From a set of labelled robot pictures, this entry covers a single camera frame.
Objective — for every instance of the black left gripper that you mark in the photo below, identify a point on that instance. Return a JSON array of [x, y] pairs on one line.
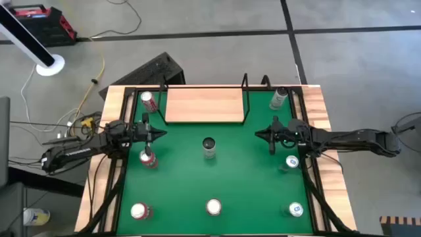
[[139, 132]]

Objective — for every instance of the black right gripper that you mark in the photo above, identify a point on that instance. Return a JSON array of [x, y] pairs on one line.
[[281, 133]]

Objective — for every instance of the red Fanta can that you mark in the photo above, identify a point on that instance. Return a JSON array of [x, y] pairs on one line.
[[149, 161], [138, 211]]

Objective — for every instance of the white Celsius can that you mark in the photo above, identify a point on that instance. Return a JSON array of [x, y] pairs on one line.
[[208, 151], [278, 100]]

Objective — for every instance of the blue Red Bull can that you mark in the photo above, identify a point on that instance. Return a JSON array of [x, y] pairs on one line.
[[292, 161]]

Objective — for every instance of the green can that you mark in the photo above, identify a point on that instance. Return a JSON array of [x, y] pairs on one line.
[[296, 209]]

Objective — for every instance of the red Star Wars Coca-Cola can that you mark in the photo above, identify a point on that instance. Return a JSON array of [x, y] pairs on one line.
[[213, 207]]

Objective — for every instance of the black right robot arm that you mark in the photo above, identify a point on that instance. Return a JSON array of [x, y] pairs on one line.
[[355, 138]]

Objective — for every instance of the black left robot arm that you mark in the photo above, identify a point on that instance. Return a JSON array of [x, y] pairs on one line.
[[75, 152]]

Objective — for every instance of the black metal loop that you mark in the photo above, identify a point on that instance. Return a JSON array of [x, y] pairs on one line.
[[265, 76]]

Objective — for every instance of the black perforated block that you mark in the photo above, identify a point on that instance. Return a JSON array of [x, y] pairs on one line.
[[148, 72]]

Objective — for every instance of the green table mat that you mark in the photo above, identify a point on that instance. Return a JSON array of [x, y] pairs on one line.
[[230, 184]]

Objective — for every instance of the yellow plug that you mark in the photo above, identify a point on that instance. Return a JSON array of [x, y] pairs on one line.
[[87, 122]]

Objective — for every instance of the black power strip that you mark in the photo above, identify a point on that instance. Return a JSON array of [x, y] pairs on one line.
[[60, 141]]

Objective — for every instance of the black flat bar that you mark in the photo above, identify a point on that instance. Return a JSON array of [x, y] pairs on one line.
[[46, 182]]

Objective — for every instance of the white floor stand black panel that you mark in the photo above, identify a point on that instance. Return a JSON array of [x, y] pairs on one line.
[[49, 66]]

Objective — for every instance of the black stand foot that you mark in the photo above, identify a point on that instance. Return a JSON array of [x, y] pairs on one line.
[[408, 126]]

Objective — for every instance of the yellow and white container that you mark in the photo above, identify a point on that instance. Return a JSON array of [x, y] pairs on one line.
[[36, 217]]

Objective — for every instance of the red and black toolbox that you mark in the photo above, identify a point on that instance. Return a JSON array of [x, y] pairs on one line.
[[49, 28]]

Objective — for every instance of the grey cabinet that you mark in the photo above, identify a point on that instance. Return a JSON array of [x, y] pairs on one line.
[[13, 210]]

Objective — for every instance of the black aluminium table frame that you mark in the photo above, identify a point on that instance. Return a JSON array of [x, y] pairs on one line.
[[312, 197]]

